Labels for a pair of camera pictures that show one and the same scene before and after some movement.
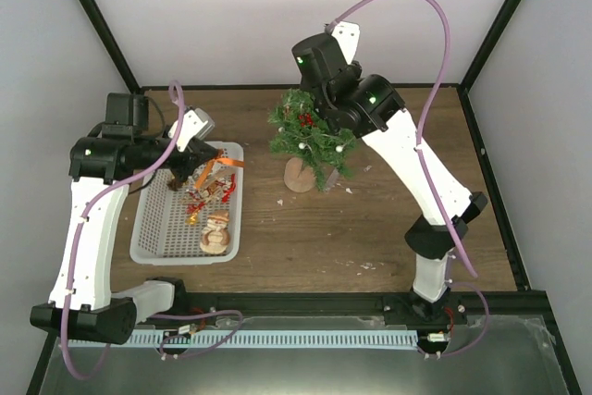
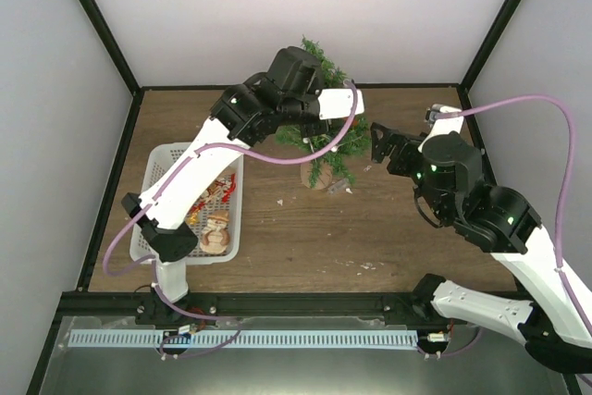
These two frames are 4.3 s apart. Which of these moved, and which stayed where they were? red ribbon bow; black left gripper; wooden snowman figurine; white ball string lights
Moved: black left gripper; white ball string lights
Stayed: wooden snowman figurine; red ribbon bow
